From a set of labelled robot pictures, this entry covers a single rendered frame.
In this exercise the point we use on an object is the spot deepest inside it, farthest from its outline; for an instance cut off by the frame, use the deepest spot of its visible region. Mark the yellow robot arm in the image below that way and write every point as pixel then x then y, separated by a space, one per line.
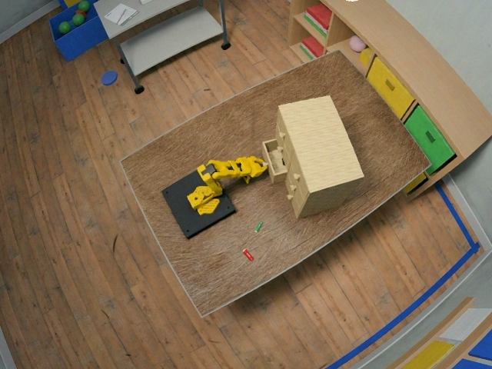
pixel 229 169

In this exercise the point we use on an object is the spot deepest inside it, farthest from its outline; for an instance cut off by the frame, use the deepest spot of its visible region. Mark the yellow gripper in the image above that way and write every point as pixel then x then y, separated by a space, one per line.
pixel 256 169

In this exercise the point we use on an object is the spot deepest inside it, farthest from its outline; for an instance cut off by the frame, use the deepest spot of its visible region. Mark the wooden chest of drawers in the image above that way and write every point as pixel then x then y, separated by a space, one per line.
pixel 327 159

